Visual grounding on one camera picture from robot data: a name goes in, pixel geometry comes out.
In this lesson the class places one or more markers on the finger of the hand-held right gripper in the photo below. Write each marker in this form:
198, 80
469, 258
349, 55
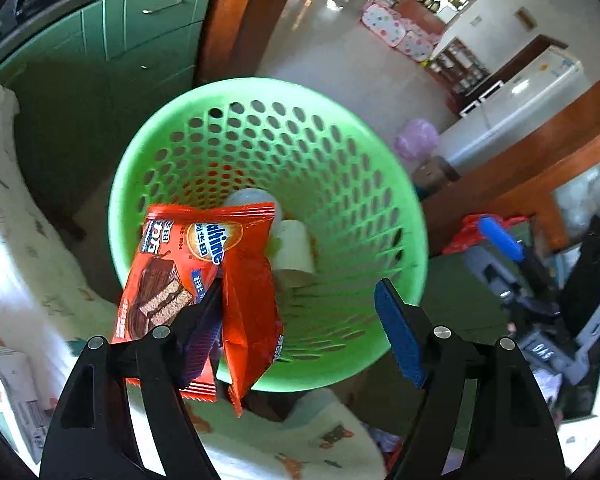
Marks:
500, 237
590, 270

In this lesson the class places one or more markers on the white cup lid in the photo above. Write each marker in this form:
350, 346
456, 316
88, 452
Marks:
250, 196

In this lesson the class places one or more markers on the paper cup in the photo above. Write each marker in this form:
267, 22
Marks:
292, 255

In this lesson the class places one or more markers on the green plastic basket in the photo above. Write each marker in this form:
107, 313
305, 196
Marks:
330, 160

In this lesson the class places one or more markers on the pink polka-dot boxes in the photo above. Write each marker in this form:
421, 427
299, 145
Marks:
395, 30

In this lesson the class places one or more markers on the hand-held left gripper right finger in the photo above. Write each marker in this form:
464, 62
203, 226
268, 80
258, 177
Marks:
400, 335

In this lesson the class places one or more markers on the red snack packet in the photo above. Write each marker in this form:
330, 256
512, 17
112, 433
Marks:
245, 280

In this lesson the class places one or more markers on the white green milk carton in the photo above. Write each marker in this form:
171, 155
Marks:
15, 390

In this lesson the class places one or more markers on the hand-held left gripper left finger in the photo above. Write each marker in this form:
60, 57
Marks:
200, 330

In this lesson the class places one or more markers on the red plastic bag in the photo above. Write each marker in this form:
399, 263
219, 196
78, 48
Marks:
472, 237

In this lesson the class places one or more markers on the green kitchen cabinet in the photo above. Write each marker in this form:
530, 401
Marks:
145, 60

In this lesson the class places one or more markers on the white chest freezer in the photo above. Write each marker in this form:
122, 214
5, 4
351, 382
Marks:
520, 105

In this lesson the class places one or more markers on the cardboard box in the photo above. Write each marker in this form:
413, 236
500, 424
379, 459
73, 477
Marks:
435, 172

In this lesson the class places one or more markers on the pink plastic bag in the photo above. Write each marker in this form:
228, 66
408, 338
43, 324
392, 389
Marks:
416, 140

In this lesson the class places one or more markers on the printed white tablecloth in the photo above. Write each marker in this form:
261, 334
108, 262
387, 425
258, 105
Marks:
30, 270

